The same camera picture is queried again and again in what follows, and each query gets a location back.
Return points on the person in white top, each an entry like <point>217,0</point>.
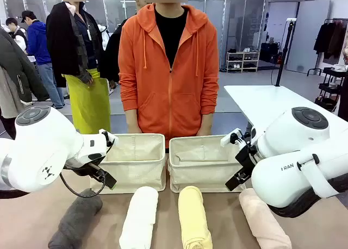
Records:
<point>17,35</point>

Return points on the person's left hand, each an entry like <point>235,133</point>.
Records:
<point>205,125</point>

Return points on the person in blue jacket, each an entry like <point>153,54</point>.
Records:
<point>38,45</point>

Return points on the white towel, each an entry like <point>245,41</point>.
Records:
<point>138,219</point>

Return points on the black camera stand pole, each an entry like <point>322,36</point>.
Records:
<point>282,58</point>

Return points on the black equipment case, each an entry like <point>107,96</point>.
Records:
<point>269,52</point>

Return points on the person's left forearm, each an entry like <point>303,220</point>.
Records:
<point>210,94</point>

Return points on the person in orange hoodie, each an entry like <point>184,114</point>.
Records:
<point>152,69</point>

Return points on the black utility cart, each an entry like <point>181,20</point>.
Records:
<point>330,88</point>

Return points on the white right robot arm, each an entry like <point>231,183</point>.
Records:
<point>285,178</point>

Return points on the person's right hand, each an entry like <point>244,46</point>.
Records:
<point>134,122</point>

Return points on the grey towel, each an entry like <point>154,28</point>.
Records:
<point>73,221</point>

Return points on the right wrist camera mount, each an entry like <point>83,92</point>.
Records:
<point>227,139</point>

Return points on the person's right forearm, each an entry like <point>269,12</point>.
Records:
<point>129,94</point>

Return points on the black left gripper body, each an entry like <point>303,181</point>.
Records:
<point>88,170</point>

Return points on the yellow rolled towel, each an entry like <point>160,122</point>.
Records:
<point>193,219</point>

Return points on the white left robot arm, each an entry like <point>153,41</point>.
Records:
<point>40,151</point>

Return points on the figure in dark puffer coat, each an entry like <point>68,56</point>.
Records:
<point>16,69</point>

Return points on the beige fabric storage basket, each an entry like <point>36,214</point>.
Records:
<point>198,175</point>
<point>136,173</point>

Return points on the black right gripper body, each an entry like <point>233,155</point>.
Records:
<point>246,158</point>

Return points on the white table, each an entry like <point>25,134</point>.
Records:
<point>258,102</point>

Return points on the pink towel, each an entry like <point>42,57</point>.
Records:
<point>261,221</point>

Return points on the wooden shoe rack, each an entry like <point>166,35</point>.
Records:
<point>242,60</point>

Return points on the clothes rack with dark coats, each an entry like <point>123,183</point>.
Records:
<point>329,39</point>

